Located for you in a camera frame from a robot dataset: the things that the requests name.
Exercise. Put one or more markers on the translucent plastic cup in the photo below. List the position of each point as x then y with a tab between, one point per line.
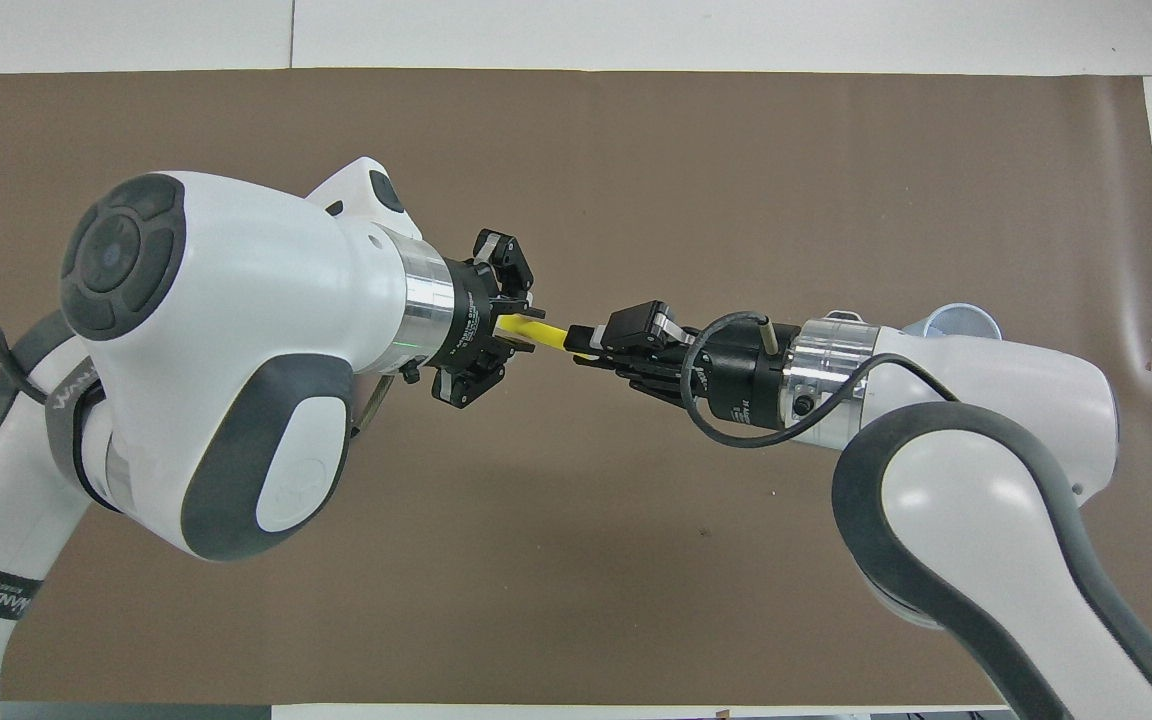
961	320

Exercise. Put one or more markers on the yellow marker pen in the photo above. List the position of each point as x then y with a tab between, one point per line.
536	330

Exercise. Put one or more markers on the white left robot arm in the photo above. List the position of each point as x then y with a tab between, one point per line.
236	300

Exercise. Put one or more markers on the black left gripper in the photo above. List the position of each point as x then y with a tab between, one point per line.
471	320

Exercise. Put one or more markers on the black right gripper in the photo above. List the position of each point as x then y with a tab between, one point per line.
741	385

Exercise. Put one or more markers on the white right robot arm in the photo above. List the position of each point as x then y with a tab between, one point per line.
986	470

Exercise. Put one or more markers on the brown table mat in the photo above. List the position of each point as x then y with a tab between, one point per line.
636	150

